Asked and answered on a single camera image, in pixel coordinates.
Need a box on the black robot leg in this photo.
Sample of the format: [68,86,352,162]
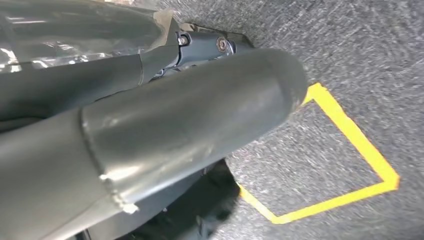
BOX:
[76,158,241,240]

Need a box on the yellow tape floor square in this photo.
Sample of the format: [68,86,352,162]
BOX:
[238,82,401,225]

